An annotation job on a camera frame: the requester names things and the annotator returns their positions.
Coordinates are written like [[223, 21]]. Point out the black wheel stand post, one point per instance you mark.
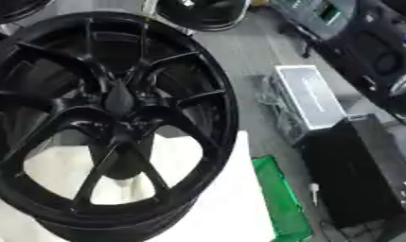
[[122, 165]]

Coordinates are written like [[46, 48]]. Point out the silver metal case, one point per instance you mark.
[[312, 94]]

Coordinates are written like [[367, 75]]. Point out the black rectangular box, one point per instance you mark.
[[352, 170]]

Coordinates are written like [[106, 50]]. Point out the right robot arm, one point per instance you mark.
[[371, 53]]

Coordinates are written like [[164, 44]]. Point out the black round wheel rim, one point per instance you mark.
[[203, 19], [12, 11]]

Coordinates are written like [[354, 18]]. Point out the large black spoked wheel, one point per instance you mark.
[[62, 107]]

